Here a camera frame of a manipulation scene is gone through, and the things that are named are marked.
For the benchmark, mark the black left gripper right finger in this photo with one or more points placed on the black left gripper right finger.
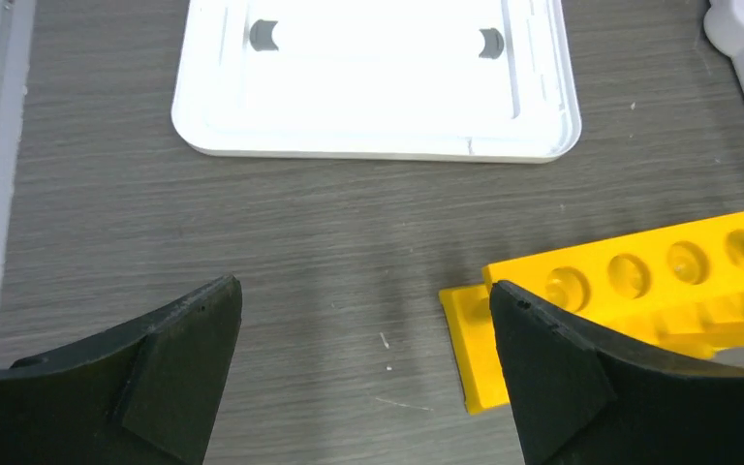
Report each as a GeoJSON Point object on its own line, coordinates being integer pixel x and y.
{"type": "Point", "coordinates": [582, 393]}

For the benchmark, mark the white plastic bin lid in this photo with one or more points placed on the white plastic bin lid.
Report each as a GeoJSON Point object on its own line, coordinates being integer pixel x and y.
{"type": "Point", "coordinates": [456, 81]}

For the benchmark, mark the yellow test tube rack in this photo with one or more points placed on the yellow test tube rack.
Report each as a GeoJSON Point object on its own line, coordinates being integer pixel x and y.
{"type": "Point", "coordinates": [680, 288]}

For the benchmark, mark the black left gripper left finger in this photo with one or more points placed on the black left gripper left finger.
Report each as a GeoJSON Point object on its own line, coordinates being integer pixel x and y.
{"type": "Point", "coordinates": [143, 392]}

